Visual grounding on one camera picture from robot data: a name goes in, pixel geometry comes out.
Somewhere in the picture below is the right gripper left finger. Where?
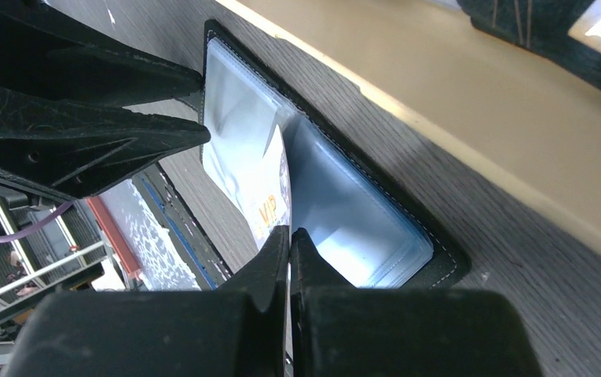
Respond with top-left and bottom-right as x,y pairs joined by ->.
211,225 -> 290,376

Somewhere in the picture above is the black vip card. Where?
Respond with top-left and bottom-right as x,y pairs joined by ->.
457,0 -> 601,90

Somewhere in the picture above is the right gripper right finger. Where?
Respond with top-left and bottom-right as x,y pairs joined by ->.
291,228 -> 363,376

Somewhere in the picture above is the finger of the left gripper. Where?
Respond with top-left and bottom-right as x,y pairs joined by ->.
0,1 -> 202,107
0,87 -> 210,202

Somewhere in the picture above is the black leather card holder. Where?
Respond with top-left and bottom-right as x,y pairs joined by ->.
200,20 -> 471,288

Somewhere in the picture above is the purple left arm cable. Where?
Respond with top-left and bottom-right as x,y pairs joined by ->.
0,199 -> 75,246

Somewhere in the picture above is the white striped card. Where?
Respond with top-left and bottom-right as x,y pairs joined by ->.
201,125 -> 291,250

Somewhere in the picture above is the beige oval tray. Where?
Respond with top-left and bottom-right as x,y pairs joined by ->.
214,0 -> 601,274

